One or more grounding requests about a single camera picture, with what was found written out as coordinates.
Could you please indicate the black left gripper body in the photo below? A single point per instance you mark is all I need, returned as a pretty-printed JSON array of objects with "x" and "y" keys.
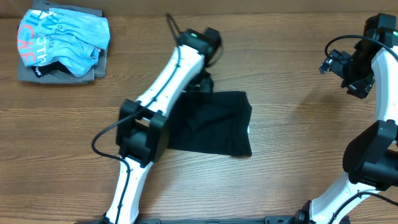
[{"x": 201, "y": 82}]

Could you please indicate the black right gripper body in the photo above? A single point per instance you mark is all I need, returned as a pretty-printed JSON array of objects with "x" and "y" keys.
[{"x": 357, "y": 71}]

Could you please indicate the black t-shirt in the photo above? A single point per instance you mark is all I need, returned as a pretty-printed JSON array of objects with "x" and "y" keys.
[{"x": 212, "y": 123}]

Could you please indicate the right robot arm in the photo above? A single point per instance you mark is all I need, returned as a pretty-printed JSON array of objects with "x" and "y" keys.
[{"x": 369, "y": 165}]

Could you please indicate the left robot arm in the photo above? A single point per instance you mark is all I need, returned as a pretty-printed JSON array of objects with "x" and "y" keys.
[{"x": 143, "y": 126}]

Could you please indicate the light blue printed t-shirt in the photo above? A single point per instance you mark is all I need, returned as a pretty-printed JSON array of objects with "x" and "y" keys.
[{"x": 74, "y": 39}]

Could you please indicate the black garment with white print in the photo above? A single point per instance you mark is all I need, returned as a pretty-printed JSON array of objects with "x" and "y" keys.
[{"x": 46, "y": 69}]

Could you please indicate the grey folded garment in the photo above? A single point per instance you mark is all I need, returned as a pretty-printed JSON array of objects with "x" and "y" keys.
[{"x": 26, "y": 74}]

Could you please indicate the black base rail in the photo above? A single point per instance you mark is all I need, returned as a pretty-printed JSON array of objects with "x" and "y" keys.
[{"x": 284, "y": 219}]

